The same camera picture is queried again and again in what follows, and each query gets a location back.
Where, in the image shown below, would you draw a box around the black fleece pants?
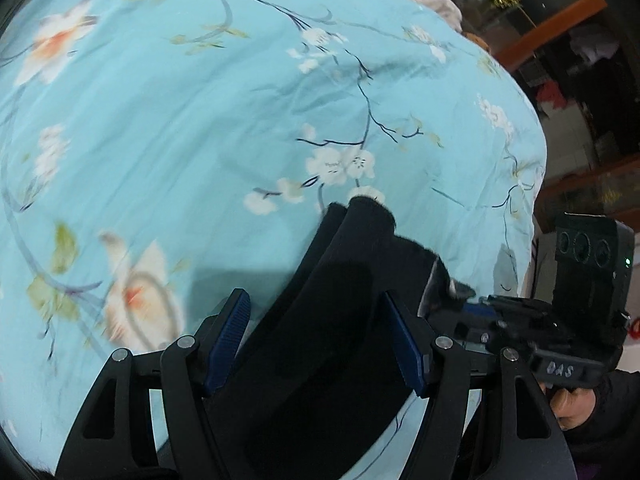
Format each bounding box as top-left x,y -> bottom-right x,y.
207,196 -> 472,479

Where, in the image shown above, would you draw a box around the wooden glass display cabinet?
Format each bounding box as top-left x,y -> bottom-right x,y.
452,0 -> 639,232

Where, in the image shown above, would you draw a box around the light blue floral bedsheet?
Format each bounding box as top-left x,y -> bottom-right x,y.
1,0 -> 547,470

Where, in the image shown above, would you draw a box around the person right black sleeve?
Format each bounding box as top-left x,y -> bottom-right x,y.
564,370 -> 639,479

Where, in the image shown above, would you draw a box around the person right hand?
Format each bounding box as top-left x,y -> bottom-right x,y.
549,388 -> 597,431

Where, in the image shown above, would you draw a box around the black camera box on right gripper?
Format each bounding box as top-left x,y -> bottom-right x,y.
552,214 -> 634,370

